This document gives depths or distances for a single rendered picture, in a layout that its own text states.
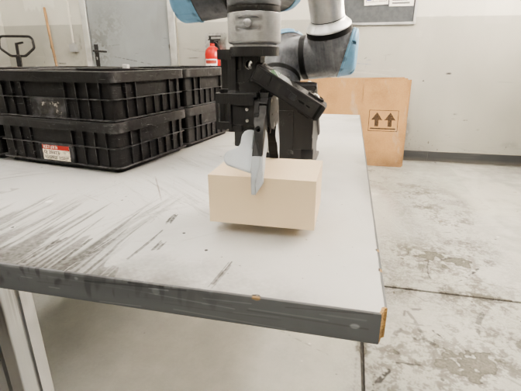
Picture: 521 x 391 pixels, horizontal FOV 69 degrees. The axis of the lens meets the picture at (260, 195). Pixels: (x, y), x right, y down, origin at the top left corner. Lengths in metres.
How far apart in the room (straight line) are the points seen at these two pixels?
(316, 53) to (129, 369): 1.13
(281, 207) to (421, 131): 3.62
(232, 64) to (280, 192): 0.20
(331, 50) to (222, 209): 0.59
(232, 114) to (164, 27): 3.88
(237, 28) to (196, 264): 0.32
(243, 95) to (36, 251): 0.36
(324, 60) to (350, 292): 0.71
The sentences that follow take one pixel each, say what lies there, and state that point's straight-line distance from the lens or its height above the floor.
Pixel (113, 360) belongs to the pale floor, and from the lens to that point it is 1.48.
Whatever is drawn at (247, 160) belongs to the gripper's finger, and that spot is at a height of 0.82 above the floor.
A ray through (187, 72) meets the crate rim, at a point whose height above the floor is 0.92.
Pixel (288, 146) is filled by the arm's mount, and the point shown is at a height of 0.75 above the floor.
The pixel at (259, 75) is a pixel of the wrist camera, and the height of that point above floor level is 0.93.
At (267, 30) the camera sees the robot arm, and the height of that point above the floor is 0.99.
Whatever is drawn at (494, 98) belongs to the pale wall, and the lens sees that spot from 4.23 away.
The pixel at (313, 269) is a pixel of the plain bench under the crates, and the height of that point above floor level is 0.70.
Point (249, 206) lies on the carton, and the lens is 0.57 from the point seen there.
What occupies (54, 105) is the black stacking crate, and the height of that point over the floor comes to 0.85.
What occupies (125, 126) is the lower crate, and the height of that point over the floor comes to 0.81.
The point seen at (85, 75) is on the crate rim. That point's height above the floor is 0.92.
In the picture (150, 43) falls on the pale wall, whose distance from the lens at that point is 4.51.
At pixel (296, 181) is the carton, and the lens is 0.54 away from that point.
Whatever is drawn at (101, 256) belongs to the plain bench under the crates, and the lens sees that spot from 0.57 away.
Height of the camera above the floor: 0.95
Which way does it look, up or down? 20 degrees down
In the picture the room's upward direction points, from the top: straight up
